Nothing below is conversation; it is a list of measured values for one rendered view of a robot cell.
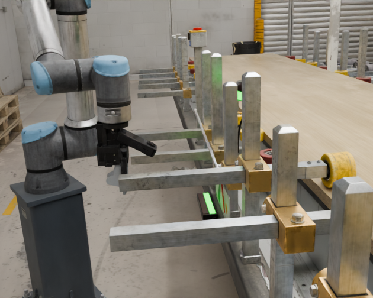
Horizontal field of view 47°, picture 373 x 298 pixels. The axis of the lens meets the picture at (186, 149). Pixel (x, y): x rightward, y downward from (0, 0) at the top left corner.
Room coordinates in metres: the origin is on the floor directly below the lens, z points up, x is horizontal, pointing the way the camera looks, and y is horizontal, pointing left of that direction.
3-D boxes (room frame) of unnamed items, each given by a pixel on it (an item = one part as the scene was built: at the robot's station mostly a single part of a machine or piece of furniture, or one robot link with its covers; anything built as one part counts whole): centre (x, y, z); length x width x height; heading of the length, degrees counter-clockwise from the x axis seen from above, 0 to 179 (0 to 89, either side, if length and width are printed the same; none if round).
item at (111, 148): (1.13, 0.20, 0.97); 0.09 x 0.08 x 0.12; 94
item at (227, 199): (1.22, -0.10, 0.75); 0.26 x 0.01 x 0.10; 4
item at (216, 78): (1.45, -0.11, 0.93); 0.04 x 0.04 x 0.48; 4
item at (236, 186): (1.17, -0.13, 0.85); 0.14 x 0.06 x 0.05; 4
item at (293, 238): (0.68, -0.17, 0.95); 0.14 x 0.06 x 0.05; 4
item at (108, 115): (1.13, 0.19, 1.05); 0.10 x 0.09 x 0.05; 4
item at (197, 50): (1.96, -0.07, 0.93); 0.05 x 0.05 x 0.45; 4
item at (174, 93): (2.65, 0.07, 0.82); 0.44 x 0.03 x 0.04; 94
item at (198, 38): (1.95, -0.07, 1.18); 0.07 x 0.07 x 0.08; 4
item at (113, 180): (1.12, 0.20, 0.86); 0.06 x 0.03 x 0.09; 94
